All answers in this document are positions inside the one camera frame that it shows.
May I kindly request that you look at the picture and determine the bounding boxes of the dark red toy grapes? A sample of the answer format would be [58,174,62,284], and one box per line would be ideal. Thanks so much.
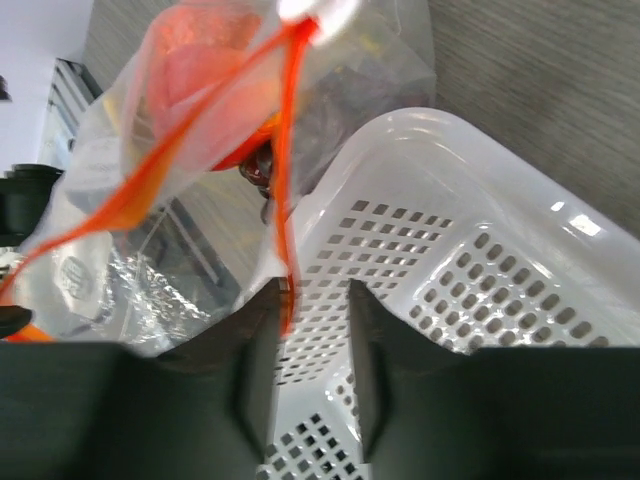
[238,69,416,201]

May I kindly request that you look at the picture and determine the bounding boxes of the red toy pepper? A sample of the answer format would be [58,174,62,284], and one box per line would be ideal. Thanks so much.
[143,1,293,175]

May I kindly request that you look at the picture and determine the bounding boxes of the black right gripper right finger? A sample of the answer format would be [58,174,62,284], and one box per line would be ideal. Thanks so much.
[348,281,639,479]

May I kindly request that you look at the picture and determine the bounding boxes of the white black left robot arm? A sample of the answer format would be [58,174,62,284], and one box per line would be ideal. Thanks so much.
[0,164,63,247]

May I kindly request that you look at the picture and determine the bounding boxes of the clear zip bag orange zipper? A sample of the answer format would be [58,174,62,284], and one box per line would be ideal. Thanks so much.
[1,1,436,355]

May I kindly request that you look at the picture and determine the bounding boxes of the aluminium frame rail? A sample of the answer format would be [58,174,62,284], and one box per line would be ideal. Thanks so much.
[48,58,103,137]

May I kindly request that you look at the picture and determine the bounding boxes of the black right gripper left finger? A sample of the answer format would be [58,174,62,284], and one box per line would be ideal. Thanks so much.
[1,279,284,479]

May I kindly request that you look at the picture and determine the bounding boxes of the white perforated plastic basket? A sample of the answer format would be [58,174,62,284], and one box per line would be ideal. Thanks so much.
[258,108,639,479]

